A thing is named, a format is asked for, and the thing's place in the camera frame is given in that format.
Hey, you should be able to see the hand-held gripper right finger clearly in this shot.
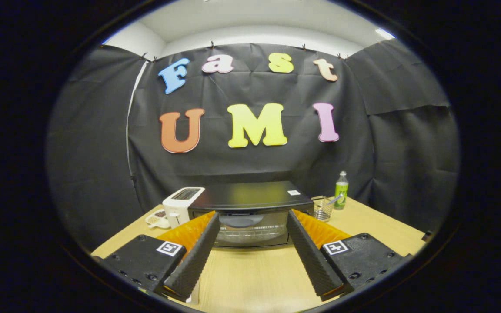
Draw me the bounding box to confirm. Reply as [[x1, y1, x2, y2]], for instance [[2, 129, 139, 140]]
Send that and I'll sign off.
[[286, 209, 412, 302]]

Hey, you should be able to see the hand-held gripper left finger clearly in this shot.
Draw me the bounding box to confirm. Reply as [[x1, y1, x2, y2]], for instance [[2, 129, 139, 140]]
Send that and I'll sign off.
[[92, 211, 221, 303]]

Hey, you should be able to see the black toaster oven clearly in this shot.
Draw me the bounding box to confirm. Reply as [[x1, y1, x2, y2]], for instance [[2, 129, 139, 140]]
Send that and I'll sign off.
[[188, 180, 315, 248]]

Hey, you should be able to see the white pop-up toaster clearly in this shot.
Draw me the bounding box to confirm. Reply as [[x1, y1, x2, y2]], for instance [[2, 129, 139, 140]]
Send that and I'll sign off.
[[162, 187, 206, 229]]

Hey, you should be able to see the green label plastic bottle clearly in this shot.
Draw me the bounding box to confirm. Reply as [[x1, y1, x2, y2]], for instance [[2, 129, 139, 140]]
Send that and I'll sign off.
[[334, 171, 350, 210]]

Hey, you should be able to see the wire mesh basket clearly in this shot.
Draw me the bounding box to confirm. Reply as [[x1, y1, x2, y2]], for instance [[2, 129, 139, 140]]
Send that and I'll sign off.
[[311, 196, 335, 223]]

